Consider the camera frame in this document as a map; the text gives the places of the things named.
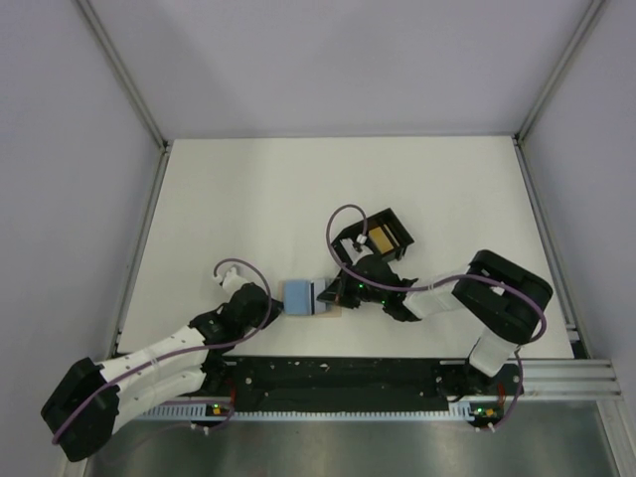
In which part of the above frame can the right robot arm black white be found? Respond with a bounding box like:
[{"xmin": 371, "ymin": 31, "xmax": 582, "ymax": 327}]
[{"xmin": 316, "ymin": 249, "xmax": 553, "ymax": 394}]

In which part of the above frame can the black card holder box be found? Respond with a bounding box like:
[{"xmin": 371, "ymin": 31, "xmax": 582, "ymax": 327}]
[{"xmin": 331, "ymin": 208, "xmax": 414, "ymax": 264}]

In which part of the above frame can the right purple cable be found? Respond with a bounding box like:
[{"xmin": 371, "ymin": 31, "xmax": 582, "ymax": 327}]
[{"xmin": 325, "ymin": 204, "xmax": 550, "ymax": 431}]

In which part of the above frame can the grey slotted cable duct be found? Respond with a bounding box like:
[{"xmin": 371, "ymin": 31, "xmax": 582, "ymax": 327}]
[{"xmin": 139, "ymin": 402, "xmax": 477, "ymax": 422}]

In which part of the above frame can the right aluminium corner post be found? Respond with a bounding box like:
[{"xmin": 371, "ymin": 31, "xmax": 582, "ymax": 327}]
[{"xmin": 514, "ymin": 0, "xmax": 617, "ymax": 143}]

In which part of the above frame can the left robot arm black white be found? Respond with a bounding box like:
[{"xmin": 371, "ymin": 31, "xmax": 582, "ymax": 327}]
[{"xmin": 41, "ymin": 282, "xmax": 283, "ymax": 462}]

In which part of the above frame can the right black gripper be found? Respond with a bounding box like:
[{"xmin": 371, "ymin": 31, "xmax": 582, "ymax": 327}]
[{"xmin": 318, "ymin": 263, "xmax": 387, "ymax": 309}]

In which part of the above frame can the aluminium frame rail front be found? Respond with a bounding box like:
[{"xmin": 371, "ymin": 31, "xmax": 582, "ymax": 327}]
[{"xmin": 516, "ymin": 360, "xmax": 625, "ymax": 398}]

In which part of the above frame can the beige card stack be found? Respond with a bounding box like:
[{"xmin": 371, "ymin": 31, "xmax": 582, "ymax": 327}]
[{"xmin": 279, "ymin": 278, "xmax": 342, "ymax": 318}]

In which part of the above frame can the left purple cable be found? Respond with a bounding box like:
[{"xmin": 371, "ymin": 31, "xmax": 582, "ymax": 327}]
[{"xmin": 52, "ymin": 257, "xmax": 282, "ymax": 443}]

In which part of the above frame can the aluminium corner post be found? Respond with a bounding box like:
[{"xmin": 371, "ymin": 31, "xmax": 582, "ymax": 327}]
[
  {"xmin": 74, "ymin": 0, "xmax": 173, "ymax": 150},
  {"xmin": 514, "ymin": 0, "xmax": 617, "ymax": 143}
]

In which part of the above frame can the left aluminium corner post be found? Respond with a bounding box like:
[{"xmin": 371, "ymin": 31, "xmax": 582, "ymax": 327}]
[{"xmin": 74, "ymin": 0, "xmax": 173, "ymax": 150}]

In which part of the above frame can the purple cable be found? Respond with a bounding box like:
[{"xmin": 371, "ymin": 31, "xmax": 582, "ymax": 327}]
[
  {"xmin": 325, "ymin": 204, "xmax": 550, "ymax": 431},
  {"xmin": 52, "ymin": 257, "xmax": 282, "ymax": 443}
]

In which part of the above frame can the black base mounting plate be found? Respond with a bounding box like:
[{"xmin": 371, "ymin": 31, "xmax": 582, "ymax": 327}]
[{"xmin": 184, "ymin": 356, "xmax": 522, "ymax": 413}]

